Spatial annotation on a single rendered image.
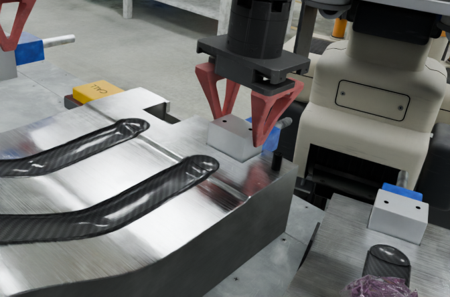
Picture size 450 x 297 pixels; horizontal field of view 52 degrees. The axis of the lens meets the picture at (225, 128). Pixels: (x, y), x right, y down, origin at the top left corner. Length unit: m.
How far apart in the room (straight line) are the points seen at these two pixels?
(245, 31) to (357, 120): 0.45
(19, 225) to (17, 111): 0.43
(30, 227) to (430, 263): 0.35
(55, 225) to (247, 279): 0.20
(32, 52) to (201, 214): 0.33
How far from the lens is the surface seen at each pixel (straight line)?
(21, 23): 0.60
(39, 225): 0.39
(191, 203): 0.43
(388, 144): 0.83
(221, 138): 0.49
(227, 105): 0.52
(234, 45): 0.45
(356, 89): 0.84
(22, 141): 0.53
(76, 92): 0.77
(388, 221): 0.49
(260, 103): 0.44
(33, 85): 0.88
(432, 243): 0.51
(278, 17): 0.44
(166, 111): 0.61
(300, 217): 0.57
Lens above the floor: 1.14
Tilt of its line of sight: 27 degrees down
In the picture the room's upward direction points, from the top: 7 degrees clockwise
